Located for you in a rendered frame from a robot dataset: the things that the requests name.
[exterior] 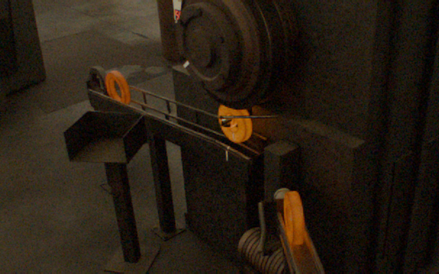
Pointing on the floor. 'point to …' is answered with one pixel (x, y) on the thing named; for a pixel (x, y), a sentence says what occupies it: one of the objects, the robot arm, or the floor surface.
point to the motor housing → (261, 266)
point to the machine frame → (352, 136)
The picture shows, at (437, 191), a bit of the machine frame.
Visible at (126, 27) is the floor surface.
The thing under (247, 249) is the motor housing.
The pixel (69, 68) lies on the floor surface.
